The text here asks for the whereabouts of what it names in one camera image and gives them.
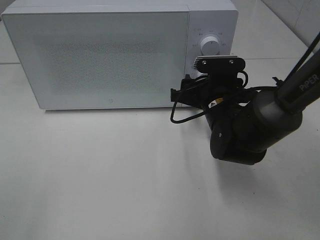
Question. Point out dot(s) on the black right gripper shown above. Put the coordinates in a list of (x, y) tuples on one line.
[(221, 106)]

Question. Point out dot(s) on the white microwave door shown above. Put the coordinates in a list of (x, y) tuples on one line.
[(100, 60)]

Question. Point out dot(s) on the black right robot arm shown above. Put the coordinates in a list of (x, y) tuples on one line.
[(245, 121)]

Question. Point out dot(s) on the white microwave oven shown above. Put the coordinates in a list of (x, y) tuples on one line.
[(205, 18)]

